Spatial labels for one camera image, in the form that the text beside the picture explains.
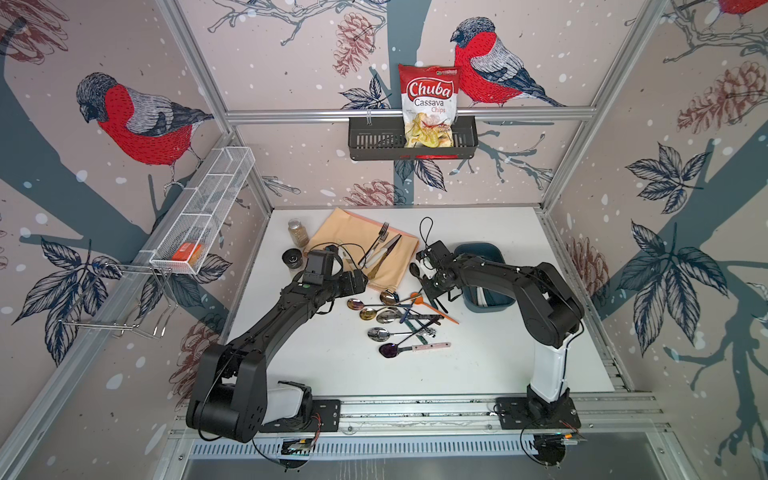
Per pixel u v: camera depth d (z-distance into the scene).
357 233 1.11
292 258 0.91
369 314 0.90
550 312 0.51
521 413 0.73
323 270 0.68
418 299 0.95
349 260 1.04
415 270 0.98
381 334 0.86
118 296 0.56
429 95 0.82
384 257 1.05
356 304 0.92
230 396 0.41
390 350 0.82
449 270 0.73
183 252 0.67
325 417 0.73
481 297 0.95
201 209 0.78
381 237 1.11
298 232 1.04
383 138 0.95
